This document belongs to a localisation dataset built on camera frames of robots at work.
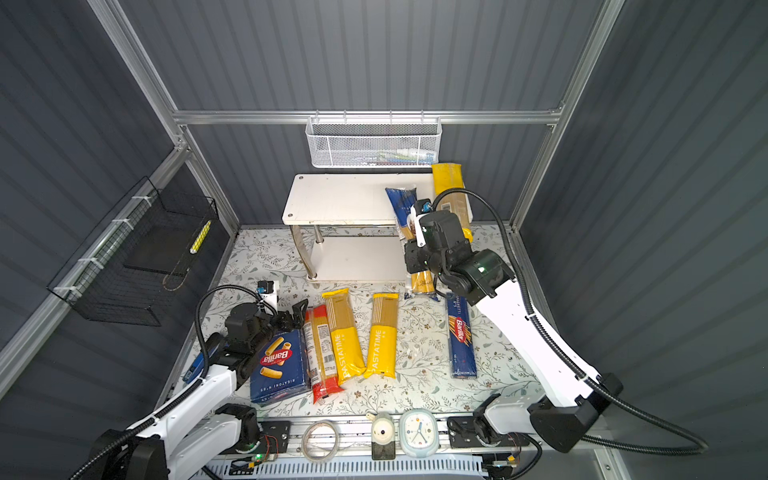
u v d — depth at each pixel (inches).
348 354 33.5
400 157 35.9
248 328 25.2
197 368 32.1
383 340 34.8
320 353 33.3
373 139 48.8
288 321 29.8
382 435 26.7
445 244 18.7
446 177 32.6
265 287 28.4
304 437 28.9
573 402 14.9
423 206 22.7
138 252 29.6
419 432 28.4
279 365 31.1
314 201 31.8
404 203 26.8
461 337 34.1
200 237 31.5
